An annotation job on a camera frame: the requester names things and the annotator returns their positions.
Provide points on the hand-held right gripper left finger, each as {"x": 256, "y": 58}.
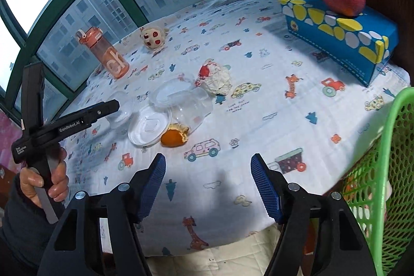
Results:
{"x": 152, "y": 188}

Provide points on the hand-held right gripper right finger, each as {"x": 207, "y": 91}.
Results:
{"x": 265, "y": 188}

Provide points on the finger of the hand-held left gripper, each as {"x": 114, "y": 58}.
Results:
{"x": 32, "y": 95}
{"x": 103, "y": 108}

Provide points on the green mesh basket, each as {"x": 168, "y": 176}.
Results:
{"x": 393, "y": 120}

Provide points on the person's left forearm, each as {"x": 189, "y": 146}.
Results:
{"x": 19, "y": 230}

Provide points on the person's left hand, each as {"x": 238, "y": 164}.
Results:
{"x": 60, "y": 179}

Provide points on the pink patterned cloth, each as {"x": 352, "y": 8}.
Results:
{"x": 9, "y": 133}

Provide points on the white plastic lid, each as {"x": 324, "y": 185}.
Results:
{"x": 148, "y": 127}

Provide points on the orange water bottle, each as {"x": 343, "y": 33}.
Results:
{"x": 106, "y": 56}

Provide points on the orange peel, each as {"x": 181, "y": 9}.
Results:
{"x": 173, "y": 137}

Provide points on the clear plastic dome lid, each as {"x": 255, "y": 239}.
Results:
{"x": 168, "y": 95}

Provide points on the printed blanket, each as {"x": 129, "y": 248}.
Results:
{"x": 258, "y": 108}

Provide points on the cream spotted plush toy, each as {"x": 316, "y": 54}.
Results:
{"x": 153, "y": 36}

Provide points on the large clear plastic cup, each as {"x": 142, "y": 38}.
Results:
{"x": 195, "y": 108}

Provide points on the white quilted jacket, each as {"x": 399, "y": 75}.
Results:
{"x": 210, "y": 263}

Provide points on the crumpled paper ball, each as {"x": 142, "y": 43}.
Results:
{"x": 220, "y": 78}

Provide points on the blue spotted cardboard box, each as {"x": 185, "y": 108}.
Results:
{"x": 323, "y": 46}

